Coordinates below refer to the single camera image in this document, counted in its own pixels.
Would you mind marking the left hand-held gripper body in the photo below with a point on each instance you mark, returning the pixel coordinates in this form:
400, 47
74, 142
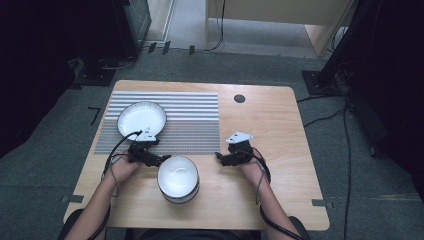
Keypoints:
144, 149

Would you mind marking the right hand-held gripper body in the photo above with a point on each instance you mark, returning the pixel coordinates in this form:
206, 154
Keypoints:
240, 150

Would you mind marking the white bowl with dark rim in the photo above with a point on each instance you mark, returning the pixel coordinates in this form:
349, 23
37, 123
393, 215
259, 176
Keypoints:
178, 176

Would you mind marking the white plate with dark rim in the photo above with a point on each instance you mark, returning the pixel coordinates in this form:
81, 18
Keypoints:
141, 117

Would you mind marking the person's right hand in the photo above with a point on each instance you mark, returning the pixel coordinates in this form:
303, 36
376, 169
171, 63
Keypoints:
253, 171

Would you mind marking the person's left hand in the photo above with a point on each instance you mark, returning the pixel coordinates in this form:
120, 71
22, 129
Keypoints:
122, 169

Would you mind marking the grey striped placemat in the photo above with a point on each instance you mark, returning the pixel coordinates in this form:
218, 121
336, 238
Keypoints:
195, 126

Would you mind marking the person's dark clothing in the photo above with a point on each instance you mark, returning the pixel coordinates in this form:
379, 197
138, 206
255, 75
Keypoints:
196, 235

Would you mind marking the grey tape strip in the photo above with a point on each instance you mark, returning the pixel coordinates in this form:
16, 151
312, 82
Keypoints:
72, 199
322, 203

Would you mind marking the black stand base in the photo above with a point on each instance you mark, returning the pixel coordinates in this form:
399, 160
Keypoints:
95, 75

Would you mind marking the black cabinet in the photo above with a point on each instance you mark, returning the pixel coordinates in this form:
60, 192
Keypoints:
133, 23

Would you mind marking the black stand with base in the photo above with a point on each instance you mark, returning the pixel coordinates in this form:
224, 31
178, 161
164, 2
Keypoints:
336, 56

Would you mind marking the light wooden furniture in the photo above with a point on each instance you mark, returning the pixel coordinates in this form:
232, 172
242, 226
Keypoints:
266, 11

